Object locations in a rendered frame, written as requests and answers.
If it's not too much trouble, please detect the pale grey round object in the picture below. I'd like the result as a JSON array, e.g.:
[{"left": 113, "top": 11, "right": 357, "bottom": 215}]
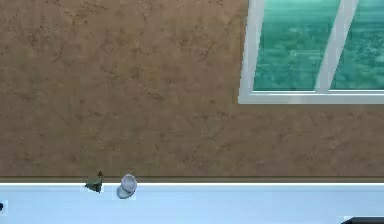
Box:
[{"left": 116, "top": 173, "right": 138, "bottom": 200}]

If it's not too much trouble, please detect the white framed window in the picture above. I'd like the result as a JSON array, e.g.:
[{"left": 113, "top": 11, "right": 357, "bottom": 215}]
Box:
[{"left": 237, "top": 0, "right": 384, "bottom": 105}]

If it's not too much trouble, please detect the black flat object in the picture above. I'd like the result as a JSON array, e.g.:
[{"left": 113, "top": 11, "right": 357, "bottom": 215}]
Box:
[{"left": 341, "top": 216, "right": 384, "bottom": 224}]

